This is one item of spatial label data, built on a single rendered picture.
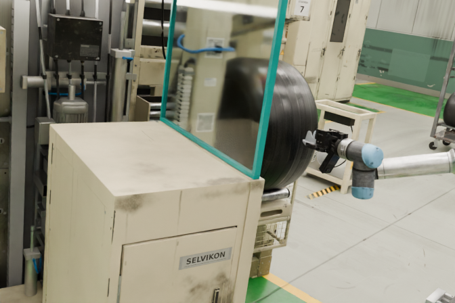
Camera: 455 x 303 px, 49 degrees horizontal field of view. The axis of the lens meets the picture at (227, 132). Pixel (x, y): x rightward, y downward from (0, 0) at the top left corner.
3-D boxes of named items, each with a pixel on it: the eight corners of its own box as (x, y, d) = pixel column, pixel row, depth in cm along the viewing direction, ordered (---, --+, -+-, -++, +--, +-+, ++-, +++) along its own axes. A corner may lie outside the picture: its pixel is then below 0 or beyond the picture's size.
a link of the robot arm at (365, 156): (368, 173, 164) (370, 148, 162) (344, 165, 173) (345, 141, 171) (384, 169, 168) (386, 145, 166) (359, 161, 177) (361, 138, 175)
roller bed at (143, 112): (143, 166, 228) (149, 103, 221) (131, 155, 240) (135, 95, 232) (181, 163, 239) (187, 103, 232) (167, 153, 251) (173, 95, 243)
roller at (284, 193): (217, 195, 203) (218, 205, 203) (223, 196, 199) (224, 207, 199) (284, 187, 222) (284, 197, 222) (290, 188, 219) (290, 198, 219)
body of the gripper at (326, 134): (328, 128, 189) (353, 134, 179) (326, 149, 190) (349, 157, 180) (314, 128, 185) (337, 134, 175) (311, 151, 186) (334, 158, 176)
